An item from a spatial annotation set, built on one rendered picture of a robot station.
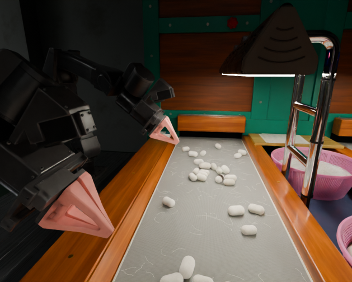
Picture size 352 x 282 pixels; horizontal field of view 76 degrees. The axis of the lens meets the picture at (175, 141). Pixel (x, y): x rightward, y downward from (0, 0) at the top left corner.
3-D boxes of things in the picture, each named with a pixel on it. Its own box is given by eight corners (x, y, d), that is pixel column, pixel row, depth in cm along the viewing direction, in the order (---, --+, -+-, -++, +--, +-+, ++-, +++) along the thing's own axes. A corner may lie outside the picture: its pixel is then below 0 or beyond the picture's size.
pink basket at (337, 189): (336, 217, 60) (343, 185, 57) (252, 180, 81) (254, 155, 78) (371, 189, 75) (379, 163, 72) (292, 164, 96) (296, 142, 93)
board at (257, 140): (254, 145, 91) (254, 142, 91) (248, 135, 105) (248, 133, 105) (343, 149, 87) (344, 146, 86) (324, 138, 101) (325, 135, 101)
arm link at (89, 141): (102, 153, 80) (71, 63, 77) (86, 159, 75) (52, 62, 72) (92, 156, 84) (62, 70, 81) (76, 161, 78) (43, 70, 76)
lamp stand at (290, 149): (228, 229, 56) (244, 29, 43) (223, 189, 75) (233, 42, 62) (311, 236, 53) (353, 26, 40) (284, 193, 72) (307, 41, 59)
